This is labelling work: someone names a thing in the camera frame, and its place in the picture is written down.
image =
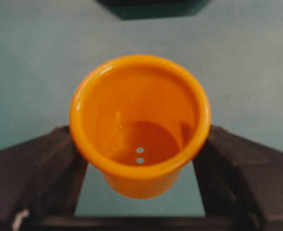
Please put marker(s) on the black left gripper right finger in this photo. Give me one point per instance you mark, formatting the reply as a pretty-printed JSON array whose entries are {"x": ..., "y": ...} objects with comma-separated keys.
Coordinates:
[{"x": 241, "y": 180}]

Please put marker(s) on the dark object at top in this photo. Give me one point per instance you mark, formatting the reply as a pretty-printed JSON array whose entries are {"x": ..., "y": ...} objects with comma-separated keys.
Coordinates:
[{"x": 152, "y": 9}]

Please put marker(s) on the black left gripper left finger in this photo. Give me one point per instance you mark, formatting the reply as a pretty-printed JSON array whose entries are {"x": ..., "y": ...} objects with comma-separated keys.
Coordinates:
[{"x": 42, "y": 176}]

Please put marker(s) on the orange plastic cup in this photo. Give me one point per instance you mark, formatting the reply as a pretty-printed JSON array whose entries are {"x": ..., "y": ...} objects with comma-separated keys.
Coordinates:
[{"x": 139, "y": 119}]

